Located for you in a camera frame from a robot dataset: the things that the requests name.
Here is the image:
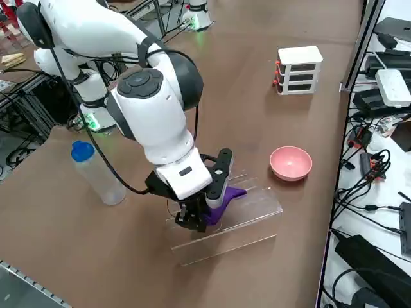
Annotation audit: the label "purple cloth towel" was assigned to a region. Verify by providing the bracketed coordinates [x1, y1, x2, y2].
[205, 185, 248, 225]

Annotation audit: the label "black red connector box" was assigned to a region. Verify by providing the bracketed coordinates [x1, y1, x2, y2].
[348, 126, 374, 149]

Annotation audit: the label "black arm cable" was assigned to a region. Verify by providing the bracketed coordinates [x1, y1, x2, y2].
[35, 3, 152, 196]

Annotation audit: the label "wooden blocks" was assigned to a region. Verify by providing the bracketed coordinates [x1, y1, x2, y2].
[1, 53, 26, 68]

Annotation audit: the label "black power brick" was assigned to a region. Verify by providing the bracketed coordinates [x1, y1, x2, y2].
[353, 88, 387, 118]

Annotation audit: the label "pink bowl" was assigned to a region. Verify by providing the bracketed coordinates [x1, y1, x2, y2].
[269, 146, 313, 182]

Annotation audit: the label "white mini drawer cabinet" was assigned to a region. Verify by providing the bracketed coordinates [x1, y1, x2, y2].
[272, 46, 324, 96]

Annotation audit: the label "clear acrylic stepped rack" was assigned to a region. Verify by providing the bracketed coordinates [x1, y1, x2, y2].
[165, 169, 284, 267]

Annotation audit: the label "black adapter orange plugs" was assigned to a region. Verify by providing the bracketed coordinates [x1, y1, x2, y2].
[359, 150, 391, 182]

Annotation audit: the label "clear bottle blue cap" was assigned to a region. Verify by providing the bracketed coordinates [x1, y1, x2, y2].
[71, 140, 127, 207]

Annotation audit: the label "black flat box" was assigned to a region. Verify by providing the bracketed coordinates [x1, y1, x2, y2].
[374, 17, 411, 42]

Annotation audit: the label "large white power strip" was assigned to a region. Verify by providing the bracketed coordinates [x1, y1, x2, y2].
[375, 69, 411, 108]

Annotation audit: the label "aluminium camera post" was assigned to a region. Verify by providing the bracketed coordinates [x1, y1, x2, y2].
[339, 0, 386, 94]

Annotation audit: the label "large black device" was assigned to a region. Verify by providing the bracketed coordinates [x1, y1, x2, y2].
[333, 234, 411, 308]

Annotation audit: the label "aluminium table rail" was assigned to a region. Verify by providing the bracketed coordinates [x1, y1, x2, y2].
[0, 259, 71, 308]

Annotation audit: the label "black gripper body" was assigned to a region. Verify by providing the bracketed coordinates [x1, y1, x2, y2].
[178, 192, 208, 222]

